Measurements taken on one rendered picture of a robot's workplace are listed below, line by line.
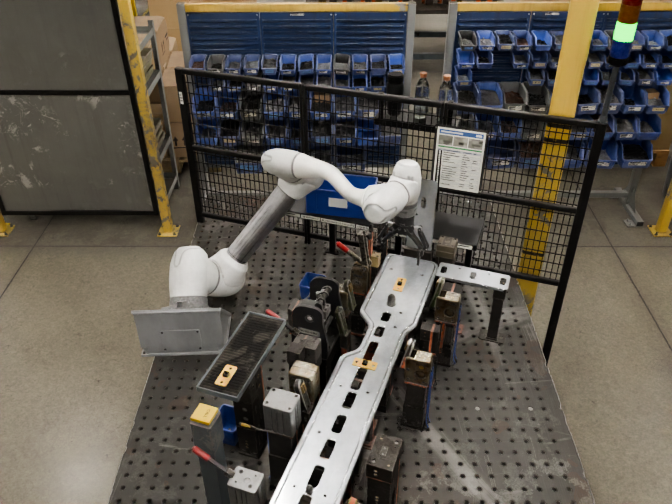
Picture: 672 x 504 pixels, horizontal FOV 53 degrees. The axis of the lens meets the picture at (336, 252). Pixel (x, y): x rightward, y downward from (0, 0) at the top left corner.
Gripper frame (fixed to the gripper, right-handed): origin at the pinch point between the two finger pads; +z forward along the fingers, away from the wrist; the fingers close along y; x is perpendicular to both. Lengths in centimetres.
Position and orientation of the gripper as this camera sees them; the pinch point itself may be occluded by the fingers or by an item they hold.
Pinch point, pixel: (401, 257)
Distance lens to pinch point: 259.2
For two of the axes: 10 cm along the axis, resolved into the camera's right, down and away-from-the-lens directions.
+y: 9.4, 1.9, -2.7
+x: 3.3, -5.5, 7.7
